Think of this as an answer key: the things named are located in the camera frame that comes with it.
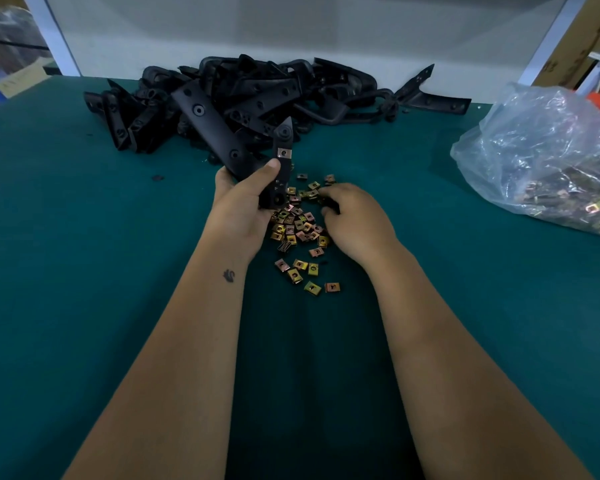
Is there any plastic-wrapped bundle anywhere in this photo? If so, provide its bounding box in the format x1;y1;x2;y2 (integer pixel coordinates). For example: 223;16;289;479
0;7;54;76

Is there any clear plastic bag of clips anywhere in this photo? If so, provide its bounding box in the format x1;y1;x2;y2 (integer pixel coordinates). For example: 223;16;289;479
450;82;600;240

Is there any black plastic bracket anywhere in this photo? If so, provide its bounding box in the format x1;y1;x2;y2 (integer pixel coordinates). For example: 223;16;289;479
170;80;296;211

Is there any pile of black plastic parts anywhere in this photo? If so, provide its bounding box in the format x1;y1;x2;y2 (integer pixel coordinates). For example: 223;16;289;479
83;54;472;156

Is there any person's right hand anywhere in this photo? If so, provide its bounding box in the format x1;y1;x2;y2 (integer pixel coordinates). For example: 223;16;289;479
318;183;402;269

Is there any brown cardboard box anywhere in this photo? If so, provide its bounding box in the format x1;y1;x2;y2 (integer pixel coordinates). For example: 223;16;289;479
532;0;600;91

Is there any person's left hand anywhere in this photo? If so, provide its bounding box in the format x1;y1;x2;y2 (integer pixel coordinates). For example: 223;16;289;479
203;159;282;266

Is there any pile of brass clips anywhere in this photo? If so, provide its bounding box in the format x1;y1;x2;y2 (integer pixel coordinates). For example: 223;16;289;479
269;173;342;297

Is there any person's right forearm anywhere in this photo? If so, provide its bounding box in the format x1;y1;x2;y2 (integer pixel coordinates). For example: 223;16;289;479
364;242;597;480

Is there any white metal frame post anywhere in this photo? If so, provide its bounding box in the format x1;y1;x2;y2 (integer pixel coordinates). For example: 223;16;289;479
22;0;83;77
517;0;600;88

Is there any person's left forearm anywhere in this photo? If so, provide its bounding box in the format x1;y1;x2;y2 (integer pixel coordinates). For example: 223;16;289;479
62;241;251;480

